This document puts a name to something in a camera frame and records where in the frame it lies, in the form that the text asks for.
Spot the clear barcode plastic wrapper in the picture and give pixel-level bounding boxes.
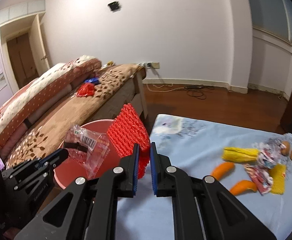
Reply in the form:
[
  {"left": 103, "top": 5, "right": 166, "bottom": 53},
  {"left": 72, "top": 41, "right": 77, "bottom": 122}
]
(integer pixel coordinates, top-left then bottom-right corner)
[{"left": 63, "top": 125, "right": 110, "bottom": 179}]

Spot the orange peel piece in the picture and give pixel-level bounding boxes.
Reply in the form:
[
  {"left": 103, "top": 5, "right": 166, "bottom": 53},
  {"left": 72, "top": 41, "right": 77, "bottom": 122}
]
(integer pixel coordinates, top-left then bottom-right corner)
[
  {"left": 211, "top": 162, "right": 235, "bottom": 180},
  {"left": 230, "top": 180, "right": 257, "bottom": 196}
]

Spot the yellow plastic bag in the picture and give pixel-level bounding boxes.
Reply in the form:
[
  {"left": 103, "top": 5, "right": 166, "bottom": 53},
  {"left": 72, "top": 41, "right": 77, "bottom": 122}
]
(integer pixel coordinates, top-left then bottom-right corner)
[{"left": 221, "top": 147, "right": 260, "bottom": 163}]

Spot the red white wrapper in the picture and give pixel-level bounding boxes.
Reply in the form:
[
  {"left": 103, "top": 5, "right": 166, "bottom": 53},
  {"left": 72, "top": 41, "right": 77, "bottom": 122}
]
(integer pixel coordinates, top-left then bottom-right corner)
[{"left": 244, "top": 164, "right": 274, "bottom": 195}]

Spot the colourful foil wrapper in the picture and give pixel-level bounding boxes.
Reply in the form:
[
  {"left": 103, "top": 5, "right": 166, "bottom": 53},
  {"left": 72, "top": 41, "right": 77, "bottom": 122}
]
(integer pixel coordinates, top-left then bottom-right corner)
[{"left": 256, "top": 140, "right": 282, "bottom": 169}]

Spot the brown leaf pattern blanket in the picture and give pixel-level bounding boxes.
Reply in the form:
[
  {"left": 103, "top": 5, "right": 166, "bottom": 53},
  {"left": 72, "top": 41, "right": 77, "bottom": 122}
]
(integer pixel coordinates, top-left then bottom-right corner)
[{"left": 5, "top": 64, "right": 142, "bottom": 168}]

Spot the folded polka dot quilt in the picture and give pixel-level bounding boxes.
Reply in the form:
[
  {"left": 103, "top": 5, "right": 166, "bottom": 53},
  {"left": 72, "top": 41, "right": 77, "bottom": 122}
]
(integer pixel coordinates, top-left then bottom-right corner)
[{"left": 0, "top": 55, "right": 101, "bottom": 149}]

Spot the red plastic bag on bed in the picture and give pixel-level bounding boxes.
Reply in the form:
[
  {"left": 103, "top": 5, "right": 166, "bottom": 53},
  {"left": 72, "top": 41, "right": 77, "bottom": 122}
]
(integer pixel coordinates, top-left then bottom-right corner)
[{"left": 76, "top": 82, "right": 95, "bottom": 98}]

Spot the blue package on bed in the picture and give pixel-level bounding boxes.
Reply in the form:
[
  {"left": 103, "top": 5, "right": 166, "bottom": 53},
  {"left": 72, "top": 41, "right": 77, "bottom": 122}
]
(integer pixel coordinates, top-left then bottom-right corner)
[{"left": 84, "top": 77, "right": 100, "bottom": 85}]

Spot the wooden door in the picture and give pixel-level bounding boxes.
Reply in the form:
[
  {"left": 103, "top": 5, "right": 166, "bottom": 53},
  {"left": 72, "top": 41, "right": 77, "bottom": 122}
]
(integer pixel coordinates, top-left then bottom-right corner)
[{"left": 7, "top": 33, "right": 39, "bottom": 88}]

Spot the wooden bed frame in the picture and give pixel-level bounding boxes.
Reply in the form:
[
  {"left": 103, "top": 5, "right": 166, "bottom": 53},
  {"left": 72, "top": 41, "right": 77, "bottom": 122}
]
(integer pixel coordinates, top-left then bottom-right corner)
[{"left": 84, "top": 67, "right": 148, "bottom": 124}]

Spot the black cable on floor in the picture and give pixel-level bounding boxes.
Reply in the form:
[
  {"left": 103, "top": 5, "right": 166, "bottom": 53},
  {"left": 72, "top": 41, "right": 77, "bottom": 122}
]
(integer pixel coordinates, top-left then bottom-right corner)
[{"left": 143, "top": 67, "right": 216, "bottom": 100}]

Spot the wall power socket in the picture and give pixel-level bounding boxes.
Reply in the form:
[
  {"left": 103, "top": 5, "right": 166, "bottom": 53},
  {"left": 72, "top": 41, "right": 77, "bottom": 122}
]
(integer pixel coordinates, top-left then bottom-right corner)
[{"left": 139, "top": 62, "right": 160, "bottom": 69}]

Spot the black wall bracket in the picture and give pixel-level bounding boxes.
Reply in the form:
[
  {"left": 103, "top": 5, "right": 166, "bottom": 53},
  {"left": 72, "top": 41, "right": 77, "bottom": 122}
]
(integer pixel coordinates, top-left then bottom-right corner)
[{"left": 108, "top": 1, "right": 121, "bottom": 12}]

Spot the window with gold frame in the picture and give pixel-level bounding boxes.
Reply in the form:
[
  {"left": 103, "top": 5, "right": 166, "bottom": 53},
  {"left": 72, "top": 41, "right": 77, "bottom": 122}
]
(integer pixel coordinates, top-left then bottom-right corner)
[{"left": 249, "top": 0, "right": 292, "bottom": 52}]

